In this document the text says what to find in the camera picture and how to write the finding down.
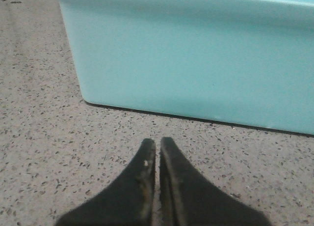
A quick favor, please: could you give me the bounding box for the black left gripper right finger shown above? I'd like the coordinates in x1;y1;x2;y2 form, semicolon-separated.
159;137;270;226

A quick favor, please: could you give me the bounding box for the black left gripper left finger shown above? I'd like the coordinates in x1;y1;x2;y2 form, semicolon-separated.
56;139;156;226

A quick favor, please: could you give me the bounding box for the light blue storage box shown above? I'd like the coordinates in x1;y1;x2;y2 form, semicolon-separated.
59;0;314;135

